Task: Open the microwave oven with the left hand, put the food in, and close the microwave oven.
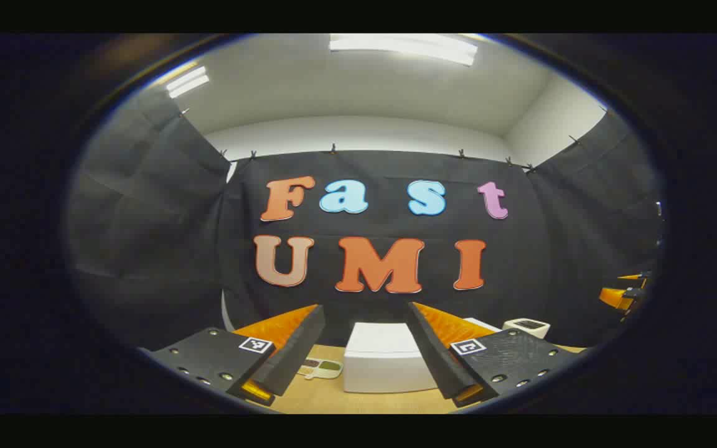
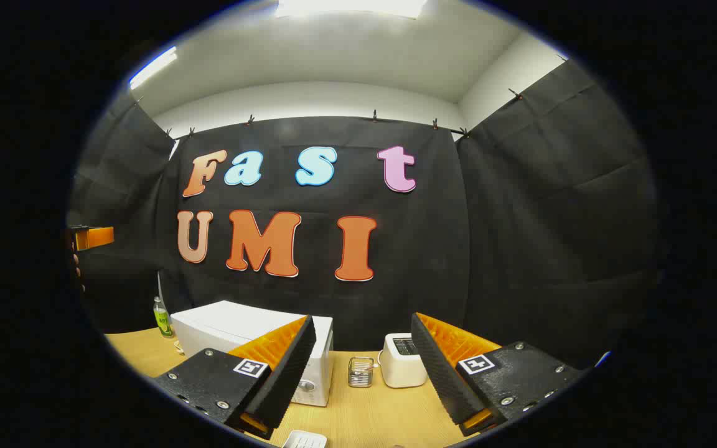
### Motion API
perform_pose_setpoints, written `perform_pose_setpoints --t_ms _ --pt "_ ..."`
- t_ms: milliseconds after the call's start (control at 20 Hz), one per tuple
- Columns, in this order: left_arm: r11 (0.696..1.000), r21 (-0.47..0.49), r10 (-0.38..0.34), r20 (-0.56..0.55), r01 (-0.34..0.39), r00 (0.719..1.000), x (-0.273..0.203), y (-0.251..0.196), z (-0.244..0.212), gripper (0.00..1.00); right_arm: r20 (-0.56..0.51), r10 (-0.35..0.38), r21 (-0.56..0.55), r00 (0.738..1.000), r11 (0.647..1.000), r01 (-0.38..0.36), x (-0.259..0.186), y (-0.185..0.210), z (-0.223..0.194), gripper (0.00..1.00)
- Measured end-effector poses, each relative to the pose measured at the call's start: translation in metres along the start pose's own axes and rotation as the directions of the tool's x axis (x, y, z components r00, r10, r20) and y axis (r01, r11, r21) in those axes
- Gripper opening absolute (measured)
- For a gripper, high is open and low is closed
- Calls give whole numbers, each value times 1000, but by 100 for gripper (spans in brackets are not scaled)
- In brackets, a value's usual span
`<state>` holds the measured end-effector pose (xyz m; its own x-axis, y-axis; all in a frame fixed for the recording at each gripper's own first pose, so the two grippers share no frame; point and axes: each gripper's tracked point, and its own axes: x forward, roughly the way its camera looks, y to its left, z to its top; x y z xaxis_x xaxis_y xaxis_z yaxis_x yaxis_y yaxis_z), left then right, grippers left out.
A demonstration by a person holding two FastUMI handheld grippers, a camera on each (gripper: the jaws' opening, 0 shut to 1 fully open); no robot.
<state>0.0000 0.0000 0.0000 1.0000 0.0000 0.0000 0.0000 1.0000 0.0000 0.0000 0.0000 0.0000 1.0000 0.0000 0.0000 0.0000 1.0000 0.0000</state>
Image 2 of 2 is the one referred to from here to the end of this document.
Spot ceiling light panel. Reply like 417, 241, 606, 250
276, 0, 428, 19
129, 46, 178, 90

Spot white toaster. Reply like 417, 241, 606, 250
381, 333, 429, 389

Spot black backdrop cloth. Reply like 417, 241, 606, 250
67, 59, 667, 368

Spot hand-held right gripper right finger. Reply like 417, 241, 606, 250
411, 312, 586, 436

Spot small glass jar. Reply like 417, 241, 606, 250
347, 356, 375, 388

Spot white rectangular tray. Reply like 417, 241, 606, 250
282, 429, 328, 448

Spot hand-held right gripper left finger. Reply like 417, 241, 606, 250
153, 315, 317, 439

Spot green label drink bottle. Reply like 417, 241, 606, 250
152, 296, 174, 338

